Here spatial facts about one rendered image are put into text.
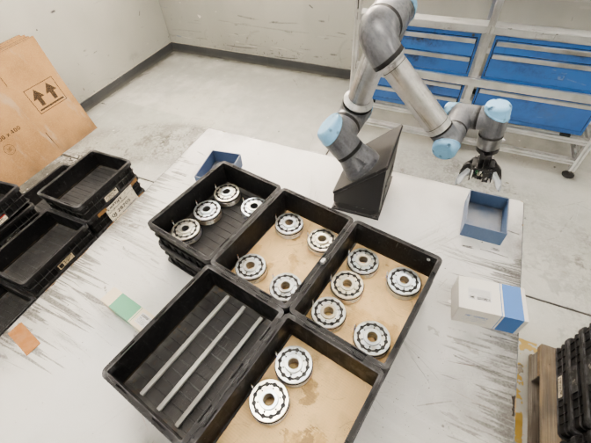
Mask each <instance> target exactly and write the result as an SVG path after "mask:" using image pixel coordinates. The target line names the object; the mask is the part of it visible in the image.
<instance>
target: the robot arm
mask: <svg viewBox="0 0 591 443"><path fill-rule="evenodd" d="M417 7H418V4H417V0H375V1H374V3H373V4H372V5H371V6H370V7H369V9H368V10H367V11H366V12H365V13H364V15H363V16H362V18H361V21H360V24H359V30H358V35H359V41H360V45H361V49H362V52H363V53H362V56H361V60H360V63H359V66H358V69H357V71H356V74H355V77H354V81H353V84H352V87H351V90H350V91H347V92H346V94H345V95H344V97H343V100H342V103H341V106H340V108H339V110H338V111H337V112H336V113H333V114H331V115H330V116H329V117H328V118H327V119H326V120H325V121H324V122H323V123H322V125H321V126H320V128H319V129H318V132H317V137H318V139H319V140H320V141H321V142H322V144H323V145H324V146H326V148H327V149H328V150H329V151H330V152H331V153H332V154H333V155H334V157H335V158H336V159H337V160H338V161H339V162H340V164H341V166H342V168H343V170H344V172H345V175H346V177H347V178H348V179H349V180H351V181H354V180H356V179H359V178H361V177H363V176H364V175H366V174H367V173H368V172H369V171H371V170H372V169H373V167H374V166H375V165H376V163H377V162H378V159H379V154H378V153H377V152H376V151H375V150H374V149H372V148H371V147H369V146H368V145H366V144H364V143H363V142H362V141H361V140H360V138H359V137H358V136H357V134H358V133H359V132H360V130H361V128H362V127H363V125H364V124H365V122H366V121H367V120H368V118H369V117H370V115H371V113H372V111H373V104H374V101H373V98H372V97H373V95H374V92H375V90H376V86H377V85H378V82H379V80H380V78H381V75H382V74H383V76H384V77H385V79H386V80H387V81H388V83H389V84H390V86H391V87H392V88H393V90H394V91H395V92H396V93H397V94H398V96H399V97H400V98H401V99H402V101H403V102H404V103H405V105H406V106H407V108H408V109H409V110H410V112H411V113H412V115H413V116H414V117H415V119H416V120H417V121H418V122H419V123H420V125H421V126H422V127H423V128H424V130H425V131H426V132H427V134H428V135H429V136H430V138H431V139H432V140H433V142H434V143H433V146H432V152H433V154H434V155H435V156H436V157H438V158H440V159H444V160H447V159H450V158H453V157H454V156H455V155H456V153H457V151H458V150H459V149H460V148H461V144H462V142H463V139H464V137H465V135H466V133H467V131H468V129H474V130H476V129H477V130H479V132H478V138H477V142H476V145H477V146H476V151H477V152H478V153H479V154H480V155H479V156H474V157H473V158H472V159H471V160H469V161H467V162H466V163H465V164H464V165H463V167H462V168H461V170H460V171H459V173H458V175H457V177H456V181H455V185H456V184H460V183H461V182H462V181H463V179H464V177H465V176H468V175H471V170H473V173H472V178H476V179H479V180H481V179H482V181H481V182H486V183H487V180H490V182H489V183H491V180H492V179H493V181H494V184H495V188H496V190H498V192H499V191H500V189H501V168H500V166H499V165H498V164H497V162H496V160H495V159H494V157H493V155H495V154H497V153H498V152H499V150H500V147H501V143H502V142H504V141H505V140H506V139H503V138H504V135H505V133H506V129H507V124H508V122H509V120H510V115H511V111H512V105H511V104H510V102H508V101H506V100H505V99H500V98H498V99H491V100H489V101H488V102H487V103H486V104H485V105H471V104H465V103H462V102H448V103H447V104H446V105H445V106H444V109H442V107H441V105H440V104H439V103H438V101H437V100H436V98H435V97H434V95H433V94H432V92H431V91H430V90H429V89H428V88H427V86H426V85H425V83H424V82H423V80H422V79H421V78H420V76H419V74H418V73H417V72H416V70H415V69H414V67H413V66H412V65H411V63H410V62H409V61H408V60H407V58H406V57H405V55H404V51H405V48H404V47H403V45H402V44H401V40H402V39H403V37H404V34H405V31H406V28H407V26H408V25H409V23H410V22H411V21H412V20H413V18H414V16H415V13H416V11H417ZM469 179H470V176H469ZM469 179H468V180H469Z"/></svg>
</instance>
